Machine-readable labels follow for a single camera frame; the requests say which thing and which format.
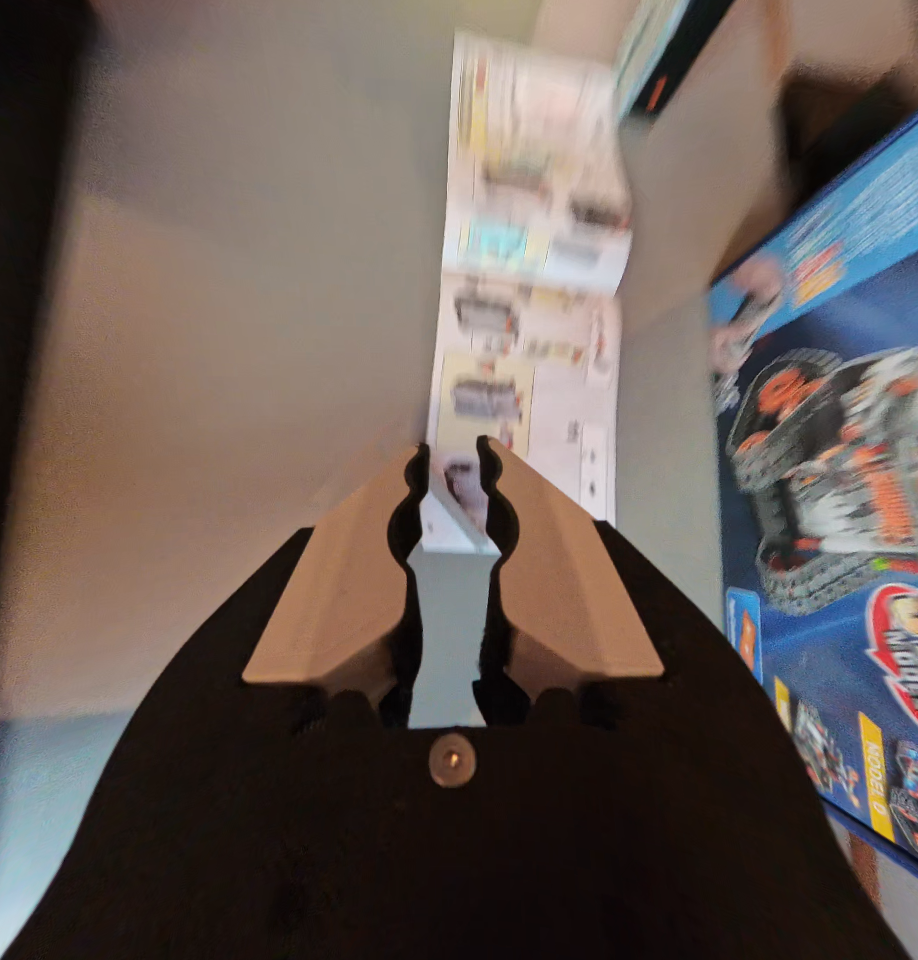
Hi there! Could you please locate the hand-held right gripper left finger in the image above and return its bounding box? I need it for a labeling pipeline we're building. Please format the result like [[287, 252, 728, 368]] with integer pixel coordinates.
[[241, 442, 431, 706]]

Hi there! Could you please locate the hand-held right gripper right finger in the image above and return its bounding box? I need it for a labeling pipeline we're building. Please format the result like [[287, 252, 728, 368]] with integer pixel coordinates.
[[474, 435, 667, 727]]

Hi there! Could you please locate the blue toy robot box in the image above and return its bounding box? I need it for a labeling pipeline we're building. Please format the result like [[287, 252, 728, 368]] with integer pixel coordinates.
[[705, 96, 918, 873]]

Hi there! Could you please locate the printed instruction sheet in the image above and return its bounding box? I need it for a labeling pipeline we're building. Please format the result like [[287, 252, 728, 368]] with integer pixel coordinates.
[[420, 28, 634, 558]]

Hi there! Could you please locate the black box with orange mark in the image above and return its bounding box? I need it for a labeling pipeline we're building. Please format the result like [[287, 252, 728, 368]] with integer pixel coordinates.
[[613, 0, 739, 121]]

